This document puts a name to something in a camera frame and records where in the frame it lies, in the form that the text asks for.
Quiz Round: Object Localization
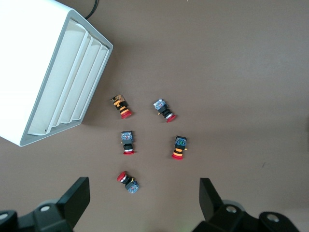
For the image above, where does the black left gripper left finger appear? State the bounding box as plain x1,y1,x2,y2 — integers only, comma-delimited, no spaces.
0,177,90,232

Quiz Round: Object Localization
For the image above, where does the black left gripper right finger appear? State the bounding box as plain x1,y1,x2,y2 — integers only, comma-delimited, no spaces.
193,178,300,232

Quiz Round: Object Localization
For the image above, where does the red button black collar blue body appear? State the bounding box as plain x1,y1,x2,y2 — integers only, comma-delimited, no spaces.
153,98,177,123

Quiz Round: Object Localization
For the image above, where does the red mushroom button orange body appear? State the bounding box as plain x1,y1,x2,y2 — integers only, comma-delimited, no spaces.
110,94,134,120

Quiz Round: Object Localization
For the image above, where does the brown table cover sheet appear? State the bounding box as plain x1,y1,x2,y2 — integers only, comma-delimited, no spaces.
0,0,309,232

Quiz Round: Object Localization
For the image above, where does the white slotted storage box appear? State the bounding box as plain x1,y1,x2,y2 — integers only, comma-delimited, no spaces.
0,0,114,147

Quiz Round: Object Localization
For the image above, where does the red button silver ring blue body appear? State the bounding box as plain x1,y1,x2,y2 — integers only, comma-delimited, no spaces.
120,130,136,156
116,171,140,195

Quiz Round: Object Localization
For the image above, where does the black looped cable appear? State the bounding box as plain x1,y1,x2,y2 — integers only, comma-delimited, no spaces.
85,0,99,19

